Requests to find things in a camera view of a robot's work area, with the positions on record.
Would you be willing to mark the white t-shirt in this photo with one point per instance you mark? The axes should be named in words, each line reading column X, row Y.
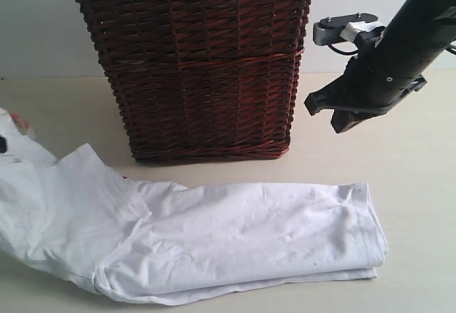
column 162, row 243

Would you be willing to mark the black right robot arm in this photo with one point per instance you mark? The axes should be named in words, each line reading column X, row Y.
column 428, row 23

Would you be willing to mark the dark red wicker basket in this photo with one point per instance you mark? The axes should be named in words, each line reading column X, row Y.
column 201, row 80

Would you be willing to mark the orange clothing tag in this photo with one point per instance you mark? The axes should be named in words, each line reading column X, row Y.
column 23, row 125

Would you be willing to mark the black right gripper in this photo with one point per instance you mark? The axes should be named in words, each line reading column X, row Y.
column 387, row 69

